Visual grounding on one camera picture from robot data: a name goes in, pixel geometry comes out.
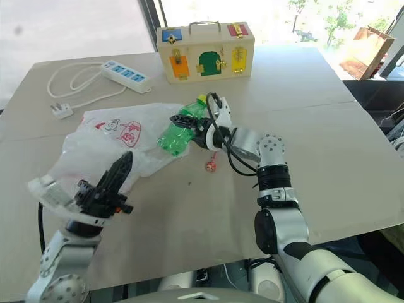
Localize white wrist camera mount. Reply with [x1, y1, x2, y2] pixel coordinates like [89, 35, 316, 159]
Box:
[204, 95, 234, 151]
[37, 176, 112, 229]

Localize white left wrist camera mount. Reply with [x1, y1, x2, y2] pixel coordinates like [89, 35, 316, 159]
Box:
[37, 176, 112, 229]

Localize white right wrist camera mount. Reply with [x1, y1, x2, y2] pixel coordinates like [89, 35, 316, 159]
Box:
[204, 95, 234, 151]

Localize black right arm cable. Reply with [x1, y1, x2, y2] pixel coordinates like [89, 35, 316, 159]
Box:
[205, 92, 259, 177]

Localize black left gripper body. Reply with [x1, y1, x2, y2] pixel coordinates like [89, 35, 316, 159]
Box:
[74, 179, 134, 219]

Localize white red-printed plastic bag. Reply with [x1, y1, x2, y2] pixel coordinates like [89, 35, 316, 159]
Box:
[26, 102, 194, 219]

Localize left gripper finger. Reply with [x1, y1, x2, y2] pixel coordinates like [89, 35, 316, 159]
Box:
[94, 150, 134, 192]
[107, 156, 134, 197]

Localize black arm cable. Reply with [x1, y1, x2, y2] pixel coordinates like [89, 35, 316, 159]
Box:
[37, 201, 47, 255]
[205, 92, 259, 177]

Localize black furniture beside table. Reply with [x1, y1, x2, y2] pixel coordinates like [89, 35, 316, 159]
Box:
[342, 6, 404, 136]

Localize brown paper bag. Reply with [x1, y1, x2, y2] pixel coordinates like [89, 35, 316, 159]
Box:
[338, 25, 396, 81]

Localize wooden lock box colourful doors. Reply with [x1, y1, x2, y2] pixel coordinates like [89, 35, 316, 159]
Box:
[156, 21, 256, 85]

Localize green plastic bottle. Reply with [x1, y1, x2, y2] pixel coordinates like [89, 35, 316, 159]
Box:
[156, 93, 211, 158]

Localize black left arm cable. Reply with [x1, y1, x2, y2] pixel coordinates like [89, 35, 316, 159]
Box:
[37, 201, 47, 255]

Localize grey rounded robot torso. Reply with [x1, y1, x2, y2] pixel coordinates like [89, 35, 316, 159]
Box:
[125, 260, 287, 303]

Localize white power strip with cable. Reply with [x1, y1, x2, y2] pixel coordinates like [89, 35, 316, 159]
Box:
[47, 59, 152, 121]

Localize red lollipop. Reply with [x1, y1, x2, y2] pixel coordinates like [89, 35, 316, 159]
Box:
[205, 151, 219, 173]

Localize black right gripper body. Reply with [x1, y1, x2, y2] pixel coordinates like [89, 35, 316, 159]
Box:
[191, 117, 211, 150]

